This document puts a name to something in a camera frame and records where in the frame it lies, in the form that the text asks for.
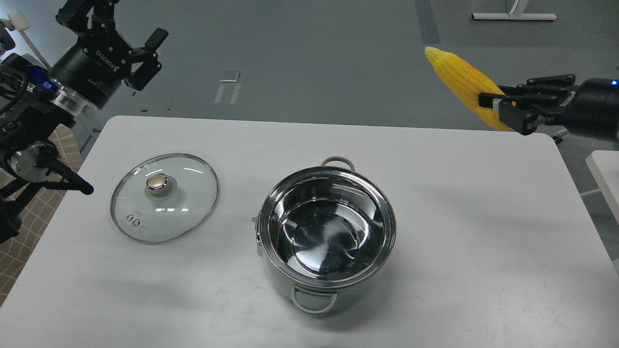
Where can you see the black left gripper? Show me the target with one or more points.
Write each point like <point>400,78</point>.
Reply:
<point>96,65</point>

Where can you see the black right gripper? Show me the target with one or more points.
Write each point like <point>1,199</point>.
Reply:
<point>592,110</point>

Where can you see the yellow corn cob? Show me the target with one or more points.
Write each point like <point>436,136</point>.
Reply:
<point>466,82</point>

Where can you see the glass pot lid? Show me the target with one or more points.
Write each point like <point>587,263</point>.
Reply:
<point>164,198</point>

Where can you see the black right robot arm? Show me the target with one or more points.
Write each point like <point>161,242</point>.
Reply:
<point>590,109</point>

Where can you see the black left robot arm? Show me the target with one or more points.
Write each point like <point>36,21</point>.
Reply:
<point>36,99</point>

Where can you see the stainless steel pot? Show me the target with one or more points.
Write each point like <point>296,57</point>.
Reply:
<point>324,233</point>

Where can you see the white desk leg base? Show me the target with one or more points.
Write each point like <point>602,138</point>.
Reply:
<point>515,13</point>

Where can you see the white side table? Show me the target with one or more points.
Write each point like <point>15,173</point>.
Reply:
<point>604,167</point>

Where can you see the grey office chair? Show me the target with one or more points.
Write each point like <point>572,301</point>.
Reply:
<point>16,21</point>

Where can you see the beige checkered cloth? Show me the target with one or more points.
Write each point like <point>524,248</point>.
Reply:
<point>15,252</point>

